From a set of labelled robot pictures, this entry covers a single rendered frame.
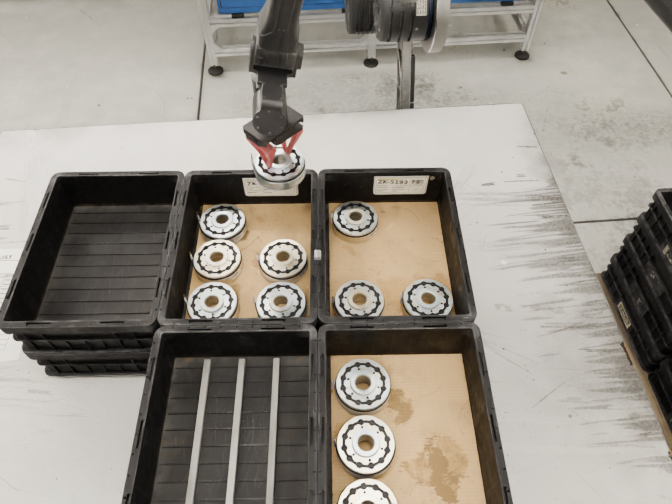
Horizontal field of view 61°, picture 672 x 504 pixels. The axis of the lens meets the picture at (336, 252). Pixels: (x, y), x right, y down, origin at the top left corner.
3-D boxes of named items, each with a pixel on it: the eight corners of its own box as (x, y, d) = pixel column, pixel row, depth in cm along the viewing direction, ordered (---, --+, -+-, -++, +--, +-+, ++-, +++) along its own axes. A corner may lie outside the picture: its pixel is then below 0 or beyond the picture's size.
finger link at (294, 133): (306, 156, 115) (303, 120, 107) (280, 174, 112) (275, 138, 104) (283, 140, 118) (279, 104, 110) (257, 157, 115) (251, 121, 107)
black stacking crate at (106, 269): (73, 207, 137) (54, 174, 128) (195, 205, 138) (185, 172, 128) (22, 356, 114) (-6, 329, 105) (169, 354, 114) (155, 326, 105)
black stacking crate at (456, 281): (320, 204, 138) (318, 171, 129) (441, 202, 138) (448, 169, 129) (320, 351, 114) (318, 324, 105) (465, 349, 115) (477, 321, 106)
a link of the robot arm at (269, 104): (303, 38, 95) (252, 30, 93) (307, 80, 88) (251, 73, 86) (292, 95, 104) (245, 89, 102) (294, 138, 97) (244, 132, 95)
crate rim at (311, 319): (188, 177, 130) (185, 170, 128) (318, 176, 130) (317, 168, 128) (158, 332, 106) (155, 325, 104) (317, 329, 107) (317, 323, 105)
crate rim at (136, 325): (57, 179, 130) (52, 171, 128) (187, 177, 130) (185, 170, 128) (-2, 334, 106) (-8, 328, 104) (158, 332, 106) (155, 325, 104)
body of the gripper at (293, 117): (305, 123, 108) (303, 92, 102) (265, 150, 104) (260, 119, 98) (282, 108, 111) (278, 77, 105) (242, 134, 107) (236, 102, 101)
